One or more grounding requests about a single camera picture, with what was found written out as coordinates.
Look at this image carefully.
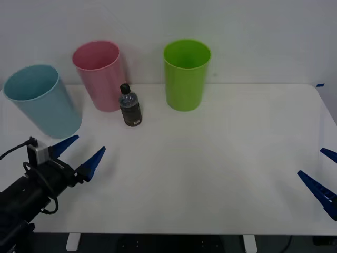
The white table leg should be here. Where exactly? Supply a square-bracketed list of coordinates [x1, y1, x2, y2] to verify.
[242, 235, 257, 253]
[65, 233, 81, 251]

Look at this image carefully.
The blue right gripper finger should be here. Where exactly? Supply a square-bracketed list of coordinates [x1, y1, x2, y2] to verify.
[320, 148, 337, 163]
[297, 170, 337, 221]

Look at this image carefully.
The pale blue plastic bin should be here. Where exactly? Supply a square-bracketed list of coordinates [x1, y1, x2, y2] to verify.
[3, 64, 83, 140]

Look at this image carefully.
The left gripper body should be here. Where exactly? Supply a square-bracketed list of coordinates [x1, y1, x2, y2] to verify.
[25, 158, 84, 197]

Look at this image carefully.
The green plastic bin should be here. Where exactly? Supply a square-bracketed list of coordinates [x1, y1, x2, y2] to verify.
[163, 38, 212, 112]

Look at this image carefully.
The pink plastic bin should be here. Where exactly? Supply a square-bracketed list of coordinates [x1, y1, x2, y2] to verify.
[72, 40, 127, 112]

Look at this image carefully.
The dark bottle with black cap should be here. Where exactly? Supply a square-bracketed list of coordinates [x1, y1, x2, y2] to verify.
[118, 83, 143, 127]

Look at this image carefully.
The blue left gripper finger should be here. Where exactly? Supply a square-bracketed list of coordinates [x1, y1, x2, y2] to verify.
[74, 146, 106, 184]
[49, 134, 80, 159]

